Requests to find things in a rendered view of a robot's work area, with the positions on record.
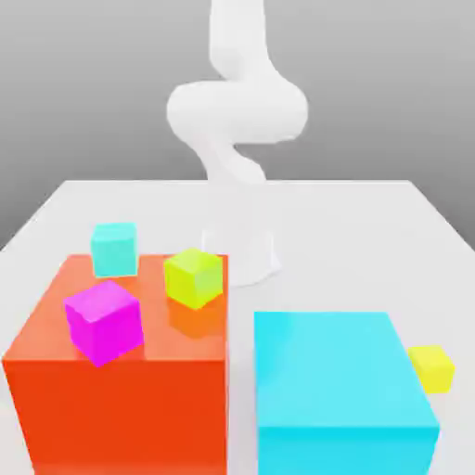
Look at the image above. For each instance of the large cyan box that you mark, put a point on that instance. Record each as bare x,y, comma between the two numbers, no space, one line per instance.
334,378

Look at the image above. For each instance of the small magenta cube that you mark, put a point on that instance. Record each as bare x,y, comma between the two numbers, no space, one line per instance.
104,323

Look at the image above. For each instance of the small lime cube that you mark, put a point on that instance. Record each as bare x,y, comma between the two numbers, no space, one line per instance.
191,278

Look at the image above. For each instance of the small yellow cube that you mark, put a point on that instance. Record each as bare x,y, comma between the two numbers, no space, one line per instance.
434,367

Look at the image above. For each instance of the large orange box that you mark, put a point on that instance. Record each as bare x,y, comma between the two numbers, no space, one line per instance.
118,408

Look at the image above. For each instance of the small turquoise cube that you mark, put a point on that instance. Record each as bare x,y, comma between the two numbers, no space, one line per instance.
114,252

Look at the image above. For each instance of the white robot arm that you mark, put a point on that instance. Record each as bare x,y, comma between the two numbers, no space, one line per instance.
237,107

